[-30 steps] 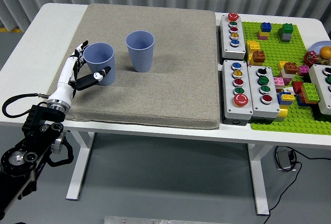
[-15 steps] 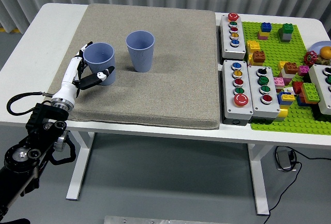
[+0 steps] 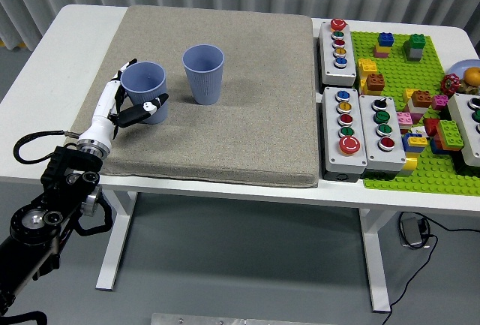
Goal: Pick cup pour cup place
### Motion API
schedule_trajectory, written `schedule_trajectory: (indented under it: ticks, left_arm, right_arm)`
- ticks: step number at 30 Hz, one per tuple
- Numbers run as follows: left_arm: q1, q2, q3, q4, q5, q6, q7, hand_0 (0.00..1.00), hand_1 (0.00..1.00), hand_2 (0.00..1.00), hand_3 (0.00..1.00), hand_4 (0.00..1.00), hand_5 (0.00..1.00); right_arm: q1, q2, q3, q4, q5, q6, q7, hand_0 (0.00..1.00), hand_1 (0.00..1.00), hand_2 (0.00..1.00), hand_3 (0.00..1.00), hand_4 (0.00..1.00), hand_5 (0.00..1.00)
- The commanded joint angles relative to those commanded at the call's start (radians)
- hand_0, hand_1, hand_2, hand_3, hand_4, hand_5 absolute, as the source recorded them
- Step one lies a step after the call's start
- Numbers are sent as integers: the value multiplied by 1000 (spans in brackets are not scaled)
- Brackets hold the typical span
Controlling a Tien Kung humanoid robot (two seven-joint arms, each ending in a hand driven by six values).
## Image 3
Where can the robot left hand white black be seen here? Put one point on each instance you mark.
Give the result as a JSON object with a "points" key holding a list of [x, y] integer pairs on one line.
{"points": [[101, 115]]}

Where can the blue ribbed plastic cup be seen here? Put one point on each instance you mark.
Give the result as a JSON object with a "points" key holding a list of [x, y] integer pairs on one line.
{"points": [[142, 81], [204, 85]]}

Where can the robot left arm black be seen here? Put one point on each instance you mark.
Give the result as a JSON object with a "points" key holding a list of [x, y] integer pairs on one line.
{"points": [[37, 223]]}

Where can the grey-brown fabric mat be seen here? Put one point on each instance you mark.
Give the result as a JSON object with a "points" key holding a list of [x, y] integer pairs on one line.
{"points": [[243, 133]]}

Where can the white table leg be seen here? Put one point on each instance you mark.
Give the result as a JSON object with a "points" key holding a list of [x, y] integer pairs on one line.
{"points": [[107, 276], [377, 265]]}

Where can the grey five-button control box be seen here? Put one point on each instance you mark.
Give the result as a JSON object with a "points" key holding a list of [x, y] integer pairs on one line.
{"points": [[333, 160], [330, 73]]}

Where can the yellow toy brick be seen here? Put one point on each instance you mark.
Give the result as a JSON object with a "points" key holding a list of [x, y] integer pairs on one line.
{"points": [[362, 85], [408, 95], [382, 49], [366, 67], [417, 141]]}

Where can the brown toy brick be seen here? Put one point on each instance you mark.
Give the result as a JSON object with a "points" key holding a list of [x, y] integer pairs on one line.
{"points": [[375, 82]]}

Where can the grey four-button control box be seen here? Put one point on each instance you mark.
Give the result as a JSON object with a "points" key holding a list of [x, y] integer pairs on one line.
{"points": [[382, 158]]}

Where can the pink toy brick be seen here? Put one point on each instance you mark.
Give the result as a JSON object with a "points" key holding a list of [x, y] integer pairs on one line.
{"points": [[404, 118], [380, 55]]}

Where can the blue toy brick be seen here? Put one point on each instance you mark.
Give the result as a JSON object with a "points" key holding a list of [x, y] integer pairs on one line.
{"points": [[407, 145], [386, 39]]}

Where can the green studded baseplate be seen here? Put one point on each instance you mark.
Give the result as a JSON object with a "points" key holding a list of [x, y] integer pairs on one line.
{"points": [[397, 73]]}

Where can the yellow cylinder toy piece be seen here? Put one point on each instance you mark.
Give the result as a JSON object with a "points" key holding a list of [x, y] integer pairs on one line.
{"points": [[410, 161]]}

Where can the white toy brick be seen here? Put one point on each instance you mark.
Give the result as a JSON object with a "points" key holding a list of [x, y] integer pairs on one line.
{"points": [[414, 109]]}

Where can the grey toy brick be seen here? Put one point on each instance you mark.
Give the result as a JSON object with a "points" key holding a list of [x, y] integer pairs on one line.
{"points": [[415, 55]]}

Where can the orange toy brick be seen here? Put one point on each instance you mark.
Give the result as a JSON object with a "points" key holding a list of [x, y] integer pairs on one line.
{"points": [[422, 98]]}

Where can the red toy brick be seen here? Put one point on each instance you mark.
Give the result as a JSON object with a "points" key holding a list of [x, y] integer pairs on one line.
{"points": [[431, 127]]}

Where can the grey power adapter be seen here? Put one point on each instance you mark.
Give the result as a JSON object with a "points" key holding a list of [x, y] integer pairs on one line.
{"points": [[410, 231]]}

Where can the magenta toy brick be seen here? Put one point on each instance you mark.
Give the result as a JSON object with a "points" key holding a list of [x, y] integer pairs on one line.
{"points": [[439, 102]]}

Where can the large green toy brick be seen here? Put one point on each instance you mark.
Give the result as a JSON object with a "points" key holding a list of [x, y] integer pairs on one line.
{"points": [[450, 133]]}

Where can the red valve wheel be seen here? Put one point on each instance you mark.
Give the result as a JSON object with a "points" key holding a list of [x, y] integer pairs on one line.
{"points": [[450, 84]]}

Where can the light blue plate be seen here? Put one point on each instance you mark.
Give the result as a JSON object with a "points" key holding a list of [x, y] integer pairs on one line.
{"points": [[458, 68]]}

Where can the grey control box black buttons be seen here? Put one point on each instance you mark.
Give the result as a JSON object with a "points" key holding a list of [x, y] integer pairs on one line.
{"points": [[463, 130]]}

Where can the orange fruit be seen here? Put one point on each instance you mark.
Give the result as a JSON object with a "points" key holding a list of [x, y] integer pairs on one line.
{"points": [[472, 75]]}

